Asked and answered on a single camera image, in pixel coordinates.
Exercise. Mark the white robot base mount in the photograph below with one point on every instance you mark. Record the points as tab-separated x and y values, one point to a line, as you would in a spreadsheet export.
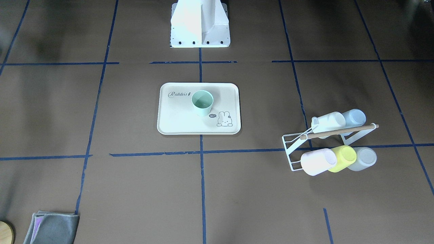
200	24

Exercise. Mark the yellow cup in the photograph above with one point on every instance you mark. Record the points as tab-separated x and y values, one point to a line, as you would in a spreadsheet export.
345	156

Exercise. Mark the wooden mug tree stand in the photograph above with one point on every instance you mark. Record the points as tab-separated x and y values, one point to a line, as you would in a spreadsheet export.
7	235

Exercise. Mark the cream white cup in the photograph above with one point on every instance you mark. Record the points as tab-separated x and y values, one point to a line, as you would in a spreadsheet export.
329	122

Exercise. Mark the grey cup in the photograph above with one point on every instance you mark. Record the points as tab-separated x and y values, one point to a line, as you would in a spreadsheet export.
365	157

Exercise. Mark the green cup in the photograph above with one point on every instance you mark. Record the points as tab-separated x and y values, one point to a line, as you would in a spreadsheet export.
202	101

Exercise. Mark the pink cup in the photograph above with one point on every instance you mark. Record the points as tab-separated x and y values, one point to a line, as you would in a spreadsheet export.
318	161

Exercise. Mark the grey folded cloth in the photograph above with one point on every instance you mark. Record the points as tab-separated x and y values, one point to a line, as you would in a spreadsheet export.
52	228

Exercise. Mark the cream rabbit tray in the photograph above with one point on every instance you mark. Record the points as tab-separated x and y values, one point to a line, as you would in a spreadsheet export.
176	115

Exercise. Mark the white wire cup rack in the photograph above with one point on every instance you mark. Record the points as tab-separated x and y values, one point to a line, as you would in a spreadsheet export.
292	142

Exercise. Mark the blue cup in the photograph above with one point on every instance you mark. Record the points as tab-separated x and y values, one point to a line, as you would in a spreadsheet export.
354	118

